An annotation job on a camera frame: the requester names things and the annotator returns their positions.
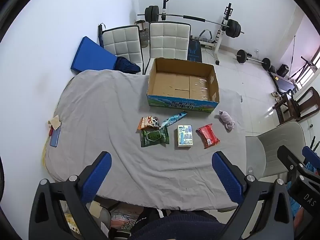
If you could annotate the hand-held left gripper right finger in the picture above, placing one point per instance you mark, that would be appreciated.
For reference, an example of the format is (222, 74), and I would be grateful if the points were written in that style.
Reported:
(227, 177)

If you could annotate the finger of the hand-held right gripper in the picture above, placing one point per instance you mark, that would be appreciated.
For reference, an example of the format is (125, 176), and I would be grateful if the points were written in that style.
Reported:
(286, 155)
(310, 153)

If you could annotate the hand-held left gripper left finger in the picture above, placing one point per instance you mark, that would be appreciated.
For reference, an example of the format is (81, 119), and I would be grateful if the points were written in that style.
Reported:
(100, 172)

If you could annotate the red soft packet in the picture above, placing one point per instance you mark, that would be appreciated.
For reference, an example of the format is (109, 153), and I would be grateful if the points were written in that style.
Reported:
(207, 135)

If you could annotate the pink cloth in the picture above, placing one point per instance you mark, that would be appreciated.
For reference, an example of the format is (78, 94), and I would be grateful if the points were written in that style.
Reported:
(227, 121)

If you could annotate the white tissue pack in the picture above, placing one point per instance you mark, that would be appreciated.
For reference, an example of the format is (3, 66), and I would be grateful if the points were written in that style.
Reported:
(185, 136)

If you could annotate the green wet wipes pack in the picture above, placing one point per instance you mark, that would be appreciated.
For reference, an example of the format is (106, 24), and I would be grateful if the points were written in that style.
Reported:
(153, 137)

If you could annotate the orange snack packet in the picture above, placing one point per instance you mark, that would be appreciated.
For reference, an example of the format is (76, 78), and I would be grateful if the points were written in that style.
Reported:
(147, 122)

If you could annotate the blue tube packet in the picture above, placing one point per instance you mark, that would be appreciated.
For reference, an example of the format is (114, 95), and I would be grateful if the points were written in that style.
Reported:
(173, 119)

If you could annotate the cardboard box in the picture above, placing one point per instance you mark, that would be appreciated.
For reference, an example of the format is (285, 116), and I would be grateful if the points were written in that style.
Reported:
(170, 82)

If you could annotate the black thin rods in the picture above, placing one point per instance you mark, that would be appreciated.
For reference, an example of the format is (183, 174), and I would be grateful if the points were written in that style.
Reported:
(313, 142)

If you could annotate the beige plastic chair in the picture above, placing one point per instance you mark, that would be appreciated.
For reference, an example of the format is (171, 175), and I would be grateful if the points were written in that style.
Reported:
(282, 140)

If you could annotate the dark wooden chair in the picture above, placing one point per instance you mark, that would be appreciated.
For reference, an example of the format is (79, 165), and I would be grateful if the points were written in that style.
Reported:
(291, 105)

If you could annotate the blue phone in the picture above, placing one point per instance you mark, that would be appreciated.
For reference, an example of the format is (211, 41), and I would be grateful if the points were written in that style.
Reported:
(55, 138)

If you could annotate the white sneaker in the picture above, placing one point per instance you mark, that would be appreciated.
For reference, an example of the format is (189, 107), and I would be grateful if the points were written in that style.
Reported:
(274, 94)
(278, 99)

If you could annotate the grey table cloth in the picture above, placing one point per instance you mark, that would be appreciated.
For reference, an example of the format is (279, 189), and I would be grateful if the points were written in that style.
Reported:
(100, 105)

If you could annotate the person's dark sweater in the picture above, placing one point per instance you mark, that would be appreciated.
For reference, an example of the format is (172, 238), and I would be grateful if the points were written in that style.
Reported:
(180, 226)

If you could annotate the beige paper tissue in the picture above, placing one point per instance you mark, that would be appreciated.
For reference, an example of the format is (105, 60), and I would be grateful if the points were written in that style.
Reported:
(55, 121)

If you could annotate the treadmill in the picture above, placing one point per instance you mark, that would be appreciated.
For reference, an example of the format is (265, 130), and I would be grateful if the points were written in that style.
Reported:
(285, 83)

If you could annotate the black speaker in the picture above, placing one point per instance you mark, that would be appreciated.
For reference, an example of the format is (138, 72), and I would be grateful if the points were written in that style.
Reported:
(282, 70)

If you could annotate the black weight plates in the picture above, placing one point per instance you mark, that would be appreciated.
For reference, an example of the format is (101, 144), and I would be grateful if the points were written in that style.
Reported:
(272, 68)

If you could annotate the thin long rod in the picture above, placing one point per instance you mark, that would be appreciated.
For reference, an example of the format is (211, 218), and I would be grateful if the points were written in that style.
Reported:
(292, 55)

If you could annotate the short barbell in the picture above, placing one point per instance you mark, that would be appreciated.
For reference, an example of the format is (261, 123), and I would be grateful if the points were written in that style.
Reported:
(252, 59)

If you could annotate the dark blue cloth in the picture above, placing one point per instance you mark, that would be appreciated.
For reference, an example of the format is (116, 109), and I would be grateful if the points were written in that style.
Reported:
(126, 66)

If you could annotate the blue foam mat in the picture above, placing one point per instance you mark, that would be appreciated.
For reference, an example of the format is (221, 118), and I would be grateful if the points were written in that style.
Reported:
(90, 57)

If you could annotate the black weight bench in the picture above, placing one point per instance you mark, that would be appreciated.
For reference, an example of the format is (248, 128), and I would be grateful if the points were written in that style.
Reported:
(194, 51)

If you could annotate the white padded chair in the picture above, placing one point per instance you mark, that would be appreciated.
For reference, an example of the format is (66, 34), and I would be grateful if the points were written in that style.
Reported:
(120, 42)
(167, 40)

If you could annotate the white barbell rack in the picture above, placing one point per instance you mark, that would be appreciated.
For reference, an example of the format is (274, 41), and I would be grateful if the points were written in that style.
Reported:
(221, 37)

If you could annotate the clear water jug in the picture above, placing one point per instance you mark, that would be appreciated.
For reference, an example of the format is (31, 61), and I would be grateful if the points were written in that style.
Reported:
(144, 38)

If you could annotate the long barbell with black plates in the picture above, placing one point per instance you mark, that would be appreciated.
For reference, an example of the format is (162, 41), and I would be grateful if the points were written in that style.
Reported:
(195, 18)

